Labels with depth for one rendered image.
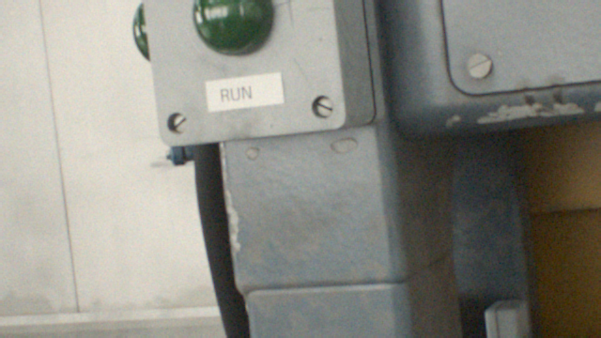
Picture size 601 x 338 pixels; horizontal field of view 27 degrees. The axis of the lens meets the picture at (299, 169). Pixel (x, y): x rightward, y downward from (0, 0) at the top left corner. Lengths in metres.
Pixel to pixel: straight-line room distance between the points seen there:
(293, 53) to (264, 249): 0.10
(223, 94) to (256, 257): 0.08
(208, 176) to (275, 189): 0.04
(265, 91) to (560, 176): 0.30
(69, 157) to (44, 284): 0.73
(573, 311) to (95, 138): 5.90
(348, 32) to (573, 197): 0.29
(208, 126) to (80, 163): 6.21
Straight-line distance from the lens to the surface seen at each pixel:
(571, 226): 0.76
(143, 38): 0.47
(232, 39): 0.43
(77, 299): 6.80
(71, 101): 6.66
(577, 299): 0.77
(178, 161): 0.95
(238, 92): 0.45
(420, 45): 0.48
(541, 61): 0.46
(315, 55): 0.43
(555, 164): 0.71
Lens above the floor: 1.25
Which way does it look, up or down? 3 degrees down
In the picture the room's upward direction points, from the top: 7 degrees counter-clockwise
